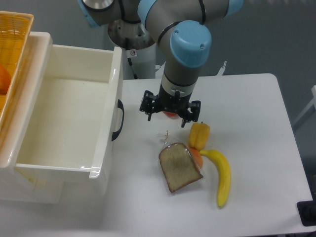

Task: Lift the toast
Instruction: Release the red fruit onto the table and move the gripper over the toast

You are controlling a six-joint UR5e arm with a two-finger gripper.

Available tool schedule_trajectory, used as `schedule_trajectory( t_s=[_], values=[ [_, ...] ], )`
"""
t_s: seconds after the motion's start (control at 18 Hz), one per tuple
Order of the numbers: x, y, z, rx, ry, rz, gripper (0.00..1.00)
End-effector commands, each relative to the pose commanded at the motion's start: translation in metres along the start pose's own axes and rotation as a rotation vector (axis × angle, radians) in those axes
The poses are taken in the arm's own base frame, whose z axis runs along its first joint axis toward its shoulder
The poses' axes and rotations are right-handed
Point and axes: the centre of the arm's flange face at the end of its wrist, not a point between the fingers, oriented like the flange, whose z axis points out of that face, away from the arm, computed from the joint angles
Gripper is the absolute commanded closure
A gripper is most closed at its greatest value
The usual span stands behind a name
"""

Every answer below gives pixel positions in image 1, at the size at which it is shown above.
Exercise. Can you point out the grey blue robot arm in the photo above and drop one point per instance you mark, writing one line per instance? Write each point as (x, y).
(178, 28)

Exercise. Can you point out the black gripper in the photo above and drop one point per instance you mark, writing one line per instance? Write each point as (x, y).
(172, 98)

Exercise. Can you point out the toast slice in plastic wrap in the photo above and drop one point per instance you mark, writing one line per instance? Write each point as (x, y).
(178, 166)

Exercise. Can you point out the white frame at right edge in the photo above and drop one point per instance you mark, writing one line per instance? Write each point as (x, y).
(306, 112)

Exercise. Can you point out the white drawer cabinet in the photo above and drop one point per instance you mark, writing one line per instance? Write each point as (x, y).
(17, 181)

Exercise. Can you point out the black drawer handle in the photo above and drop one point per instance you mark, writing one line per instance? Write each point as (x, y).
(119, 120)

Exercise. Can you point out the small orange fruit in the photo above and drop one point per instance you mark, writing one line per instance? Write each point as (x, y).
(197, 156)

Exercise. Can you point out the red object under gripper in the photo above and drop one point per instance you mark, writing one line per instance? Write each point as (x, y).
(171, 115)

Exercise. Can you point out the black device at table edge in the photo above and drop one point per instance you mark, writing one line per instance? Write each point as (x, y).
(307, 212)

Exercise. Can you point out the white plastic drawer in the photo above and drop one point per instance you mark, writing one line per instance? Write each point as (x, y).
(74, 116)

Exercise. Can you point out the orange fruit in basket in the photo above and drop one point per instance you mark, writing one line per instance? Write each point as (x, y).
(5, 80)

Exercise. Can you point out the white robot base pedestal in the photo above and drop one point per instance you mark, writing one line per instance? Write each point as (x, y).
(138, 49)

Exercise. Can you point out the yellow wicker basket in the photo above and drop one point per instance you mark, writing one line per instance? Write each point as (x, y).
(15, 29)

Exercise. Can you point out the yellow bell pepper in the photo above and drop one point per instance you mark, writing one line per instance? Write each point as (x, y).
(199, 135)

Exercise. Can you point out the yellow banana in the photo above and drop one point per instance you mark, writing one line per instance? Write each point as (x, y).
(224, 174)

